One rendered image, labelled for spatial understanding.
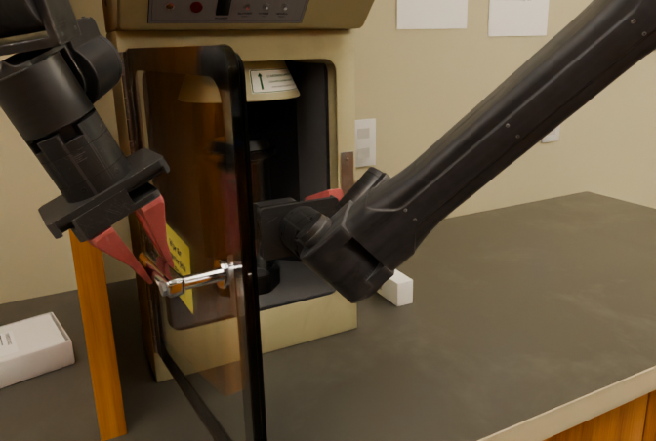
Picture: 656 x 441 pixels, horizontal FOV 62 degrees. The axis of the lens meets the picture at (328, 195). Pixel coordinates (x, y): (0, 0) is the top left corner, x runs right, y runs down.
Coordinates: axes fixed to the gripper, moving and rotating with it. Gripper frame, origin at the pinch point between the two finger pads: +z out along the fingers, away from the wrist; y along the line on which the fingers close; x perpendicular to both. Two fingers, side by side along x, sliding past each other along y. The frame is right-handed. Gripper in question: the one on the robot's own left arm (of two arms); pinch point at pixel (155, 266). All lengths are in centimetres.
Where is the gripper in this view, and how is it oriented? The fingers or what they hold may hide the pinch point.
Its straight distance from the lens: 52.2
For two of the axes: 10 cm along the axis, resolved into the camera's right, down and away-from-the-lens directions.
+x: 5.4, 1.9, -8.2
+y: -7.6, 5.4, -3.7
